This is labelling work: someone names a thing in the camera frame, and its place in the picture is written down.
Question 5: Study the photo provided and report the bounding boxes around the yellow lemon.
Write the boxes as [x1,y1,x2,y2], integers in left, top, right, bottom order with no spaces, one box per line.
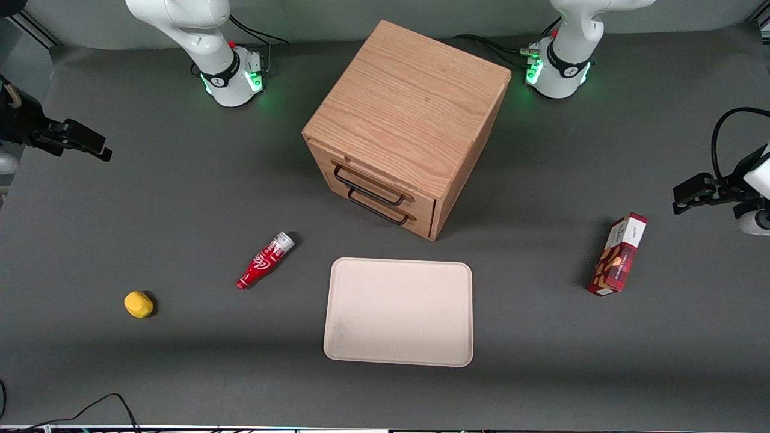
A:
[124,291,155,319]

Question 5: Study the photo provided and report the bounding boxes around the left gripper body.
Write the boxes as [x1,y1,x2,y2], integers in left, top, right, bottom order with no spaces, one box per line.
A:
[745,144,770,202]

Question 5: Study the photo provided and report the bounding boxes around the black cable at table edge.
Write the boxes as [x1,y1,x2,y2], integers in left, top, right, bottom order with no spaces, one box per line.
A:
[0,380,142,433]

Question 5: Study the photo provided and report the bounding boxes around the black left wrist cable loop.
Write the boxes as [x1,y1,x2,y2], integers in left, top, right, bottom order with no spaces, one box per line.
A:
[710,106,770,182]

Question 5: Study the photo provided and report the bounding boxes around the black left arm base cables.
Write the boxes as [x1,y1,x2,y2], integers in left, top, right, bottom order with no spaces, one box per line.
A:
[451,18,563,70]

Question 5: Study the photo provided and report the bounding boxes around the short black metal drawer handle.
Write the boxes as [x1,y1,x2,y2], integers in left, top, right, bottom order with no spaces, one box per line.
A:
[347,188,410,226]

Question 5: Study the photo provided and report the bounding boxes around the beige rectangular tray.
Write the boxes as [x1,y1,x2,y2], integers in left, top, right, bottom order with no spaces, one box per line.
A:
[323,257,474,368]

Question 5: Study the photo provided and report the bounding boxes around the long black metal drawer handle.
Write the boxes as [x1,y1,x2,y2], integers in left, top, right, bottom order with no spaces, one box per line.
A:
[333,165,405,207]

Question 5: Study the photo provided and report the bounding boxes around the wooden drawer with long handle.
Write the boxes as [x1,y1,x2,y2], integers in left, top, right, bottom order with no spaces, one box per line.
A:
[304,136,437,218]

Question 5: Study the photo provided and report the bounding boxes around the oak wooden drawer cabinet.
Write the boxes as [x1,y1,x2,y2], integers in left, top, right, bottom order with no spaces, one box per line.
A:
[301,20,513,242]

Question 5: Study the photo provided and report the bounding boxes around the red plaid cookie box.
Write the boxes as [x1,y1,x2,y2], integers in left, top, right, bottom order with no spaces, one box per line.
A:
[587,212,649,297]

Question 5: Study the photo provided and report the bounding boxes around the aluminium frame rail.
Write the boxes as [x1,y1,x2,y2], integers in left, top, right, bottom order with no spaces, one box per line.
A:
[5,9,62,50]

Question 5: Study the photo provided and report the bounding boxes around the red cola bottle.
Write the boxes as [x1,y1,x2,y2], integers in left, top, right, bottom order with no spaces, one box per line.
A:
[236,232,296,290]

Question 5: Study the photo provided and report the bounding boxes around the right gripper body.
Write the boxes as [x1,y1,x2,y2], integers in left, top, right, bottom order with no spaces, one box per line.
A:
[0,75,48,150]

